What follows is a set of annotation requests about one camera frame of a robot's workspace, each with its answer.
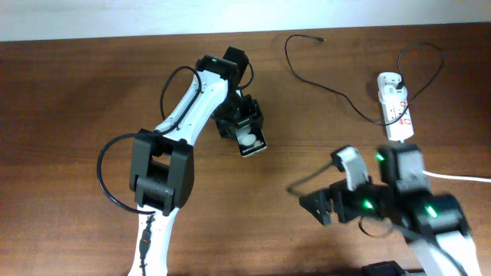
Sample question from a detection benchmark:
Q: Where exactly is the black smartphone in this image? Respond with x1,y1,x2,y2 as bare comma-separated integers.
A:
235,123,267,157

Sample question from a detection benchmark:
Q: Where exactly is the black charging cable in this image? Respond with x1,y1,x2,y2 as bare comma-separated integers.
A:
284,34,445,127

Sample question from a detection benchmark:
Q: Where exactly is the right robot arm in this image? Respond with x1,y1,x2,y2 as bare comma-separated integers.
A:
299,143,482,275

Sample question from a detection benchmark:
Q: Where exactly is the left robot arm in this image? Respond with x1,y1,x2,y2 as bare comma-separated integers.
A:
130,47,267,275

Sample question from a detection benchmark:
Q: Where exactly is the white charger adapter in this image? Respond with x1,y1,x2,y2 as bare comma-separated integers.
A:
378,84,407,104

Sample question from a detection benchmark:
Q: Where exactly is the white power strip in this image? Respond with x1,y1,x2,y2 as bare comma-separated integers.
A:
377,72,414,142

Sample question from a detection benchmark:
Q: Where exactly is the white power strip cord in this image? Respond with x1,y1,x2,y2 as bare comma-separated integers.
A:
397,140,491,184

